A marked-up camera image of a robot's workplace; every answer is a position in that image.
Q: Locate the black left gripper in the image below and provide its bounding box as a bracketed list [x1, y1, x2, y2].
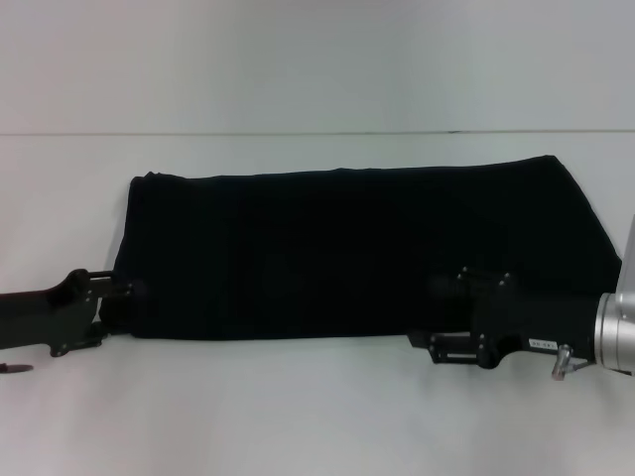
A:
[0, 269, 150, 358]

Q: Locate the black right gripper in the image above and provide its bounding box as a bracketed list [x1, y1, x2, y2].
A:
[406, 267, 604, 371]

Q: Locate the black shirt with FREE print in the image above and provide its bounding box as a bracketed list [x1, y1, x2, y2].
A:
[98, 154, 624, 343]

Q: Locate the right arm cable with plug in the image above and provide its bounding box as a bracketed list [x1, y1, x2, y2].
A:
[553, 346, 596, 382]

